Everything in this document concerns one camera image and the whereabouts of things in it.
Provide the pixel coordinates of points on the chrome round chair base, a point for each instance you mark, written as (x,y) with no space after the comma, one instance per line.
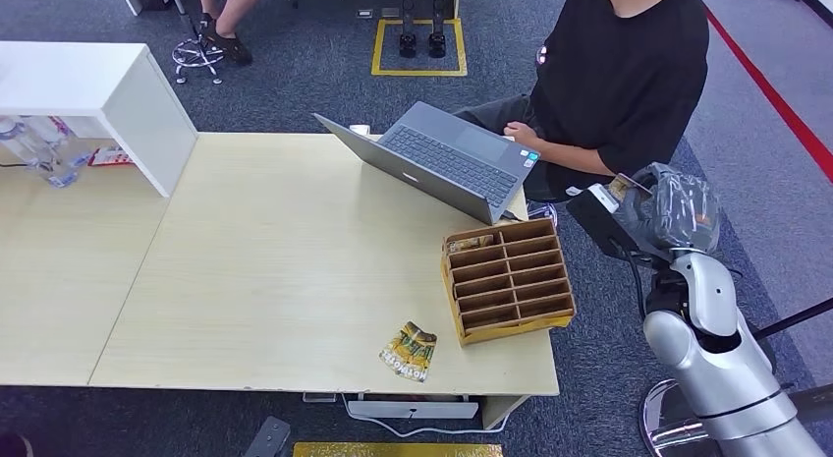
(670,428)

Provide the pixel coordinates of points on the wooden card organizer box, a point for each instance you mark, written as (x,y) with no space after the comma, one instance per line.
(514,285)

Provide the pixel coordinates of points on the white shelf box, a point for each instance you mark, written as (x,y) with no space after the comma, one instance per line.
(97,83)

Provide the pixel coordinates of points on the person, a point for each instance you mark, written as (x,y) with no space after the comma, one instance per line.
(618,76)

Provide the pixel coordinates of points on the grey laptop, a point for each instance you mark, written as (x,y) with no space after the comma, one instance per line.
(449,161)

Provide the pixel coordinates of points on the yellow card in organizer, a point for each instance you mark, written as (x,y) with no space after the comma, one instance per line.
(470,243)

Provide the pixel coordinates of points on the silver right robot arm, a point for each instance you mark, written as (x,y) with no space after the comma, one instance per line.
(722,369)

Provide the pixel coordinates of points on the red floor tape line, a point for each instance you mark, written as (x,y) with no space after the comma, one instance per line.
(774,99)

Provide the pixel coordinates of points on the white device under table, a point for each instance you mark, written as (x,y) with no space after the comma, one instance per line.
(413,410)

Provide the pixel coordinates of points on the silver floor outlet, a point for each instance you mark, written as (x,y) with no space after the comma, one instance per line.
(390,12)
(364,14)

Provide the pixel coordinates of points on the grey foot pedal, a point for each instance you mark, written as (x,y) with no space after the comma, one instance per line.
(268,438)

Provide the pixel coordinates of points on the black and white wrist camera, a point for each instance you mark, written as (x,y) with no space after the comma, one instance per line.
(595,219)

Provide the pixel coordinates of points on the chrome chair foot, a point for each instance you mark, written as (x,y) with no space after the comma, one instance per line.
(545,212)

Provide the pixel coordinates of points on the black robot foot post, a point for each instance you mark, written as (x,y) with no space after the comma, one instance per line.
(437,24)
(408,24)

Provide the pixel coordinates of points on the chrome stool base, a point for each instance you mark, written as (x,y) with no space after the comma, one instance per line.
(195,55)

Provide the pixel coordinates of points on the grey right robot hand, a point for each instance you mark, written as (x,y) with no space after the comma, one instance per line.
(680,210)

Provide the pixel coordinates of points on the small white object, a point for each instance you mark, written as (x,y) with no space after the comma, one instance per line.
(360,128)

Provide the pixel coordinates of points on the clear plastic water bottle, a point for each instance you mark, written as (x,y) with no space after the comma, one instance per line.
(39,158)
(65,138)

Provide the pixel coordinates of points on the yellow card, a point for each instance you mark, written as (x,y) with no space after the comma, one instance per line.
(470,243)
(619,187)

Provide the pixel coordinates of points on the gold board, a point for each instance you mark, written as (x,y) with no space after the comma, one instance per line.
(397,450)

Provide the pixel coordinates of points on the person's bare legs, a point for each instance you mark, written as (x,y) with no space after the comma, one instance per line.
(224,11)

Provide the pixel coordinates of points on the red and white packet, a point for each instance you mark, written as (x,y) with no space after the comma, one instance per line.
(111,157)

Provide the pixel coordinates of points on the person's left forearm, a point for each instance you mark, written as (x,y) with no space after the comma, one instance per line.
(572,158)

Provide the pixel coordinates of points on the yellow green card sleeve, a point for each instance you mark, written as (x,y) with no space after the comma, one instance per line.
(410,353)

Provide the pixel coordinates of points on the yellow floor tape square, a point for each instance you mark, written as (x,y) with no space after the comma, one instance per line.
(420,71)

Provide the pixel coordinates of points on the grey metal bar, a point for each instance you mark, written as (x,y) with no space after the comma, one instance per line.
(813,399)

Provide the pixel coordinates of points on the person's left hand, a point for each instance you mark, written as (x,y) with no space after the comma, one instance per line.
(522,134)

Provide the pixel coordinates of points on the dark round object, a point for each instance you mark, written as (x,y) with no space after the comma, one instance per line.
(12,446)

